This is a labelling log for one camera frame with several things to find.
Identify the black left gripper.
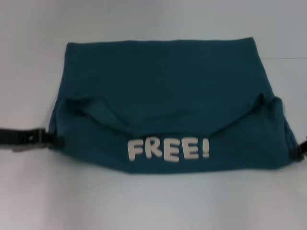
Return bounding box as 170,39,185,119
0,127,66,153

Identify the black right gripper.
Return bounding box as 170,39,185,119
291,136,307,161

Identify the teal FREE print t-shirt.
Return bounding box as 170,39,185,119
47,36,297,177

